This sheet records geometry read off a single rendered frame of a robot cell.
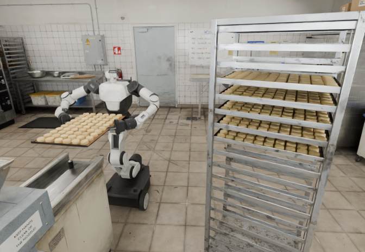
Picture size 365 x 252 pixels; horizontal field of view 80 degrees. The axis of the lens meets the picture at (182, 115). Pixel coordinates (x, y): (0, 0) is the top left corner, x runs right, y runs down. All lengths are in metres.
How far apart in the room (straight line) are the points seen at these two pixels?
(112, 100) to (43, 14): 4.80
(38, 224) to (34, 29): 6.11
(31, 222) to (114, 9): 5.32
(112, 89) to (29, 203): 1.36
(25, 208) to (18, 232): 0.07
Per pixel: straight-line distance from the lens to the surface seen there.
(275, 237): 2.22
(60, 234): 1.51
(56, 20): 6.53
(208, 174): 1.46
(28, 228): 1.01
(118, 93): 2.10
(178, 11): 5.59
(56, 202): 1.42
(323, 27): 1.17
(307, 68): 1.17
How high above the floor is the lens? 1.72
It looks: 19 degrees down
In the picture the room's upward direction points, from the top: 1 degrees counter-clockwise
